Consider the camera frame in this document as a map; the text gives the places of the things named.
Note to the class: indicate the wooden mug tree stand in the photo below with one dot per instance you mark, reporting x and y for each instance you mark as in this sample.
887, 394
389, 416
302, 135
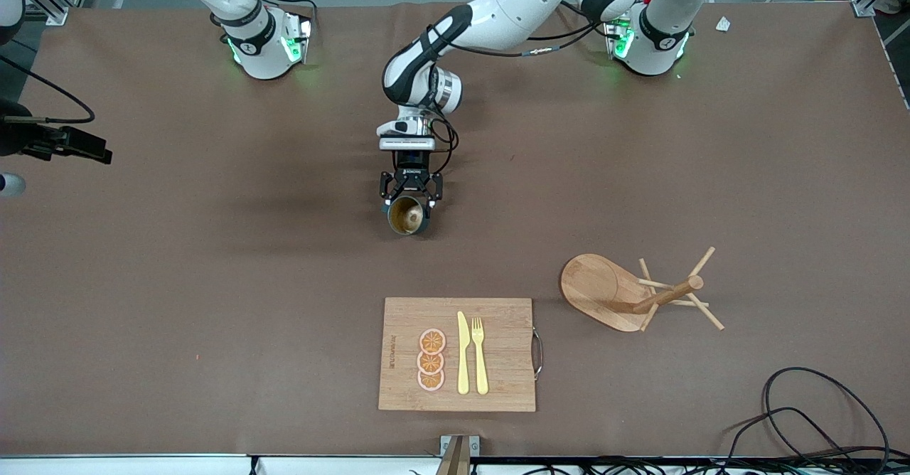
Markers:
597, 286

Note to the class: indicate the small white tag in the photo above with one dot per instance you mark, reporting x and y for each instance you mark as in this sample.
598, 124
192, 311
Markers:
723, 24

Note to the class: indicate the yellow plastic fork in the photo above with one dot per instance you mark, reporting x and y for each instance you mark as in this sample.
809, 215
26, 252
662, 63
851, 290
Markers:
480, 361

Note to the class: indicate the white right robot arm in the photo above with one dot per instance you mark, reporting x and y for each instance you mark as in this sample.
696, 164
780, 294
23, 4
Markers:
266, 62

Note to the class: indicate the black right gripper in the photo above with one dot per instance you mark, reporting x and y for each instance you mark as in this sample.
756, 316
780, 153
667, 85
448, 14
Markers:
44, 140

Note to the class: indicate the metal bracket with stick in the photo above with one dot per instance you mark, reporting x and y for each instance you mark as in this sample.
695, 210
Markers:
474, 446

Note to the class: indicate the wooden cutting board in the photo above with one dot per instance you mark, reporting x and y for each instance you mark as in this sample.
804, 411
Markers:
498, 347

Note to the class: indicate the orange slice toy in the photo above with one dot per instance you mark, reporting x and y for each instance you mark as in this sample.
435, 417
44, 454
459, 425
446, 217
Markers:
432, 341

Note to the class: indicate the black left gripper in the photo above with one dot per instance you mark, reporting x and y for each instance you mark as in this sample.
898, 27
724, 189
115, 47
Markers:
411, 173

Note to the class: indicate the yellow plastic knife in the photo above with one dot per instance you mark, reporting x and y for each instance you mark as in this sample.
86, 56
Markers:
463, 354

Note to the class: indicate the teal ribbed mug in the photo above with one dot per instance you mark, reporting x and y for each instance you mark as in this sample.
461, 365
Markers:
409, 215

